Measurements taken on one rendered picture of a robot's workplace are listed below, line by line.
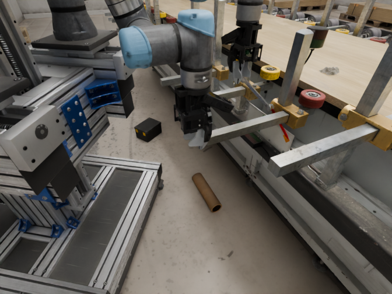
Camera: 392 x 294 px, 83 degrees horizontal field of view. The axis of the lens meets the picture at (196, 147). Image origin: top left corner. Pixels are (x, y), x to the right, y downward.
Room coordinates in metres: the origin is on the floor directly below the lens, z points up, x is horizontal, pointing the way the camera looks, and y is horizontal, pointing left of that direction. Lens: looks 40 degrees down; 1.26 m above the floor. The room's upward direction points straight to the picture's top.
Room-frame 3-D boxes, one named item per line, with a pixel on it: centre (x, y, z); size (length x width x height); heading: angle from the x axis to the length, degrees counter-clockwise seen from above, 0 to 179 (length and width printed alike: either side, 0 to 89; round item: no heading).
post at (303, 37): (0.70, -0.31, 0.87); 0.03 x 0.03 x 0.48; 25
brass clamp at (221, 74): (1.13, -0.11, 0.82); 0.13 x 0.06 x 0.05; 25
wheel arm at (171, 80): (1.08, -0.03, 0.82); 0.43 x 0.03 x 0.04; 115
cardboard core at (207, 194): (0.97, -0.07, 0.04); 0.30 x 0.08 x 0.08; 25
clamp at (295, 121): (0.68, -0.33, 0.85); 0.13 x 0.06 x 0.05; 25
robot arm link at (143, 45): (0.49, 0.10, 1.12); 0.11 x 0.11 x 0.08; 23
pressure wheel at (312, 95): (0.70, -0.40, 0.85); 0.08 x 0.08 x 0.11
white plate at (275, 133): (0.72, -0.28, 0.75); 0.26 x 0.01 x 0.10; 25
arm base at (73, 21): (0.92, 0.45, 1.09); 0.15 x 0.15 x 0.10
